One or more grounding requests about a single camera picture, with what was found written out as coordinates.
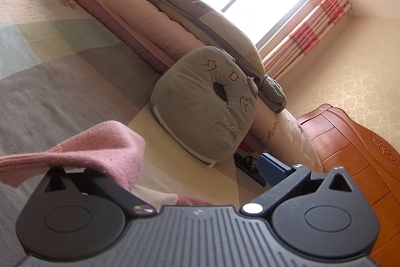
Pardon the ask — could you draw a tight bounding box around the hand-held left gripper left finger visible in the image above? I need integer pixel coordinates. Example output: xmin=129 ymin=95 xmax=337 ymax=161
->
xmin=42 ymin=167 xmax=157 ymax=218

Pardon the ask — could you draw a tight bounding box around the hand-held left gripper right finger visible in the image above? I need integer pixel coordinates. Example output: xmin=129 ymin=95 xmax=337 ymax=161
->
xmin=240 ymin=154 xmax=355 ymax=218

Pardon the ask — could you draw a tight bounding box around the grey patterned pillow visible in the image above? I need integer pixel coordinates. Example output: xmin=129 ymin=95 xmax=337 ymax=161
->
xmin=130 ymin=0 xmax=266 ymax=83

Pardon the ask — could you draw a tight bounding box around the black phone with hair tie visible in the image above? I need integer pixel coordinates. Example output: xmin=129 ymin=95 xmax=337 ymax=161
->
xmin=234 ymin=153 xmax=268 ymax=188

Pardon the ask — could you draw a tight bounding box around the grey cat face cushion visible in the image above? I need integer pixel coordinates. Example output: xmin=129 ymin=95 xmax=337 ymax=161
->
xmin=150 ymin=46 xmax=260 ymax=172

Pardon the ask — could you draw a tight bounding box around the pink and white sweater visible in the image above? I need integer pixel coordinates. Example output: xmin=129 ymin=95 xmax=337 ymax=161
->
xmin=0 ymin=121 xmax=219 ymax=208

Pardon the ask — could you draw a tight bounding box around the wooden headboard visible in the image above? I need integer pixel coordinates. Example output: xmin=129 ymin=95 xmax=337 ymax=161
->
xmin=295 ymin=103 xmax=400 ymax=267

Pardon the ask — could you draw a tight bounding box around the grey folded garment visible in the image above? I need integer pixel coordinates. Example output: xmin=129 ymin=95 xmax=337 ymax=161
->
xmin=258 ymin=75 xmax=288 ymax=113

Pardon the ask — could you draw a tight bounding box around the pink folded quilt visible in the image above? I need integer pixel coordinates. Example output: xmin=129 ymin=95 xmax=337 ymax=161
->
xmin=45 ymin=0 xmax=324 ymax=174

